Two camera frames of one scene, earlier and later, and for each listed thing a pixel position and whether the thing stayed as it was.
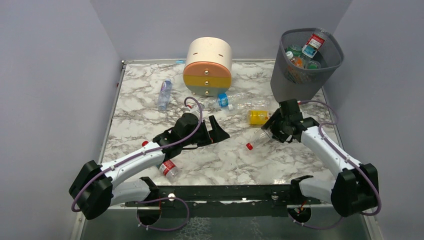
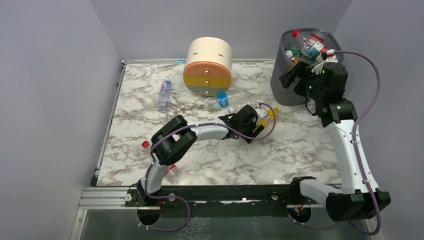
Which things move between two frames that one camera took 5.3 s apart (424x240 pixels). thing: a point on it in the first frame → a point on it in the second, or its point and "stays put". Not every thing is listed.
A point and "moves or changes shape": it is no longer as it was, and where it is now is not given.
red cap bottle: x=259 y=136 → x=304 y=41
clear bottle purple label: x=164 y=95 stays put
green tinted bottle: x=296 y=50 stays put
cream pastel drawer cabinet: x=208 y=69 stays put
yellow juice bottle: x=257 y=117 moves or changes shape
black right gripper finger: x=274 y=117 → x=292 y=79
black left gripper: x=208 y=133 → x=253 y=122
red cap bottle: x=168 y=168 stays put
